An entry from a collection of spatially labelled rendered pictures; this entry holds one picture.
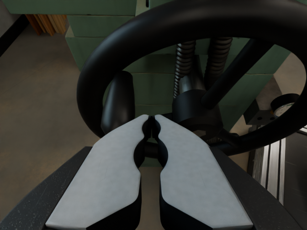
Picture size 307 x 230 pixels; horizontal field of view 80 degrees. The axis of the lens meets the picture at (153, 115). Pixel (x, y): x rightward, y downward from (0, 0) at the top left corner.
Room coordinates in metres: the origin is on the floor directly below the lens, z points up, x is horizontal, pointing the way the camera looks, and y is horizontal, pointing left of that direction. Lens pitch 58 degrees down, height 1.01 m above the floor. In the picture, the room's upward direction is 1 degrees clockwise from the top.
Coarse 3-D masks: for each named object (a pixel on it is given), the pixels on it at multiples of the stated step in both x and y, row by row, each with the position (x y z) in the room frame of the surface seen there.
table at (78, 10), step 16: (16, 0) 0.30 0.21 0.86; (32, 0) 0.30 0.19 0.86; (48, 0) 0.30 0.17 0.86; (64, 0) 0.30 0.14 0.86; (80, 0) 0.30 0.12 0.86; (96, 0) 0.30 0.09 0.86; (112, 0) 0.30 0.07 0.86; (128, 0) 0.30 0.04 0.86; (144, 0) 0.29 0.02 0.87; (304, 0) 0.30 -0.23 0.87; (208, 48) 0.21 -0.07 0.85; (240, 48) 0.21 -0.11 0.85
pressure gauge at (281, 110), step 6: (282, 96) 0.27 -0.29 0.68; (288, 96) 0.26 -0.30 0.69; (294, 96) 0.26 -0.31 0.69; (276, 102) 0.26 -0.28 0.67; (282, 102) 0.25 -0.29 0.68; (288, 102) 0.25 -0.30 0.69; (294, 102) 0.24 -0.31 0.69; (276, 108) 0.25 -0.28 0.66; (282, 108) 0.24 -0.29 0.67; (288, 108) 0.24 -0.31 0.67; (276, 114) 0.24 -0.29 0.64
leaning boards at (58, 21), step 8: (32, 16) 1.49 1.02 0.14; (40, 16) 1.44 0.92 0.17; (48, 16) 1.49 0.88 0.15; (56, 16) 1.49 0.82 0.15; (64, 16) 1.71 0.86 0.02; (32, 24) 1.44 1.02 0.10; (40, 24) 1.49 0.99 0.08; (48, 24) 1.47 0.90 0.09; (56, 24) 1.47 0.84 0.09; (64, 24) 1.60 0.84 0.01; (40, 32) 1.47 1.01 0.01; (48, 32) 1.48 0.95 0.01
